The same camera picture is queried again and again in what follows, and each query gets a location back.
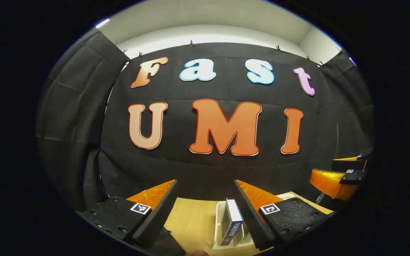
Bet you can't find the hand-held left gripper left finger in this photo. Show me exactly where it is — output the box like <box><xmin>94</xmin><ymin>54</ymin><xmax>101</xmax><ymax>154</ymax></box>
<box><xmin>77</xmin><ymin>180</ymin><xmax>179</xmax><ymax>250</ymax></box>

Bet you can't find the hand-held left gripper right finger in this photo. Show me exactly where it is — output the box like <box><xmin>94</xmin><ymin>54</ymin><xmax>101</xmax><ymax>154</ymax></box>
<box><xmin>233</xmin><ymin>180</ymin><xmax>335</xmax><ymax>251</ymax></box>

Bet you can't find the blue cover book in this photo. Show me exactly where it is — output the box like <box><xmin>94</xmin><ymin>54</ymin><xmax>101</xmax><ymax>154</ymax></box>
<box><xmin>220</xmin><ymin>198</ymin><xmax>245</xmax><ymax>246</ymax></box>

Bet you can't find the white plastic bookshelf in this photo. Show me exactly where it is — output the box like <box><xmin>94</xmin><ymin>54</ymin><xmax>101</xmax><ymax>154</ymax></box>
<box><xmin>214</xmin><ymin>193</ymin><xmax>296</xmax><ymax>249</ymax></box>

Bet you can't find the thin grey strip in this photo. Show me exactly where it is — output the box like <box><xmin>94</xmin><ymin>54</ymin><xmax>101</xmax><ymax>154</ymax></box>
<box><xmin>315</xmin><ymin>122</ymin><xmax>339</xmax><ymax>206</ymax></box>

